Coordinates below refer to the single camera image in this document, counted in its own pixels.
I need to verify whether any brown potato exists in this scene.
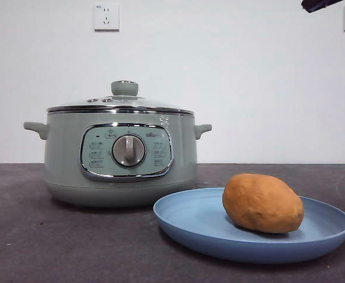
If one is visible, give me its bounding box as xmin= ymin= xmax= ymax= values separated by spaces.
xmin=222 ymin=173 xmax=305 ymax=235

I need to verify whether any pale green electric steamer pot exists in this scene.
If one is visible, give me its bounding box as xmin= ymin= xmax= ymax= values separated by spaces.
xmin=23 ymin=111 xmax=213 ymax=208

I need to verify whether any glass lid with green knob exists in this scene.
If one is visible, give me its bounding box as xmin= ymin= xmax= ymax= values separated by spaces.
xmin=47 ymin=80 xmax=195 ymax=115

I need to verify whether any blue round plate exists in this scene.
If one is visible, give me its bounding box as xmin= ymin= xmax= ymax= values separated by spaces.
xmin=152 ymin=187 xmax=345 ymax=264

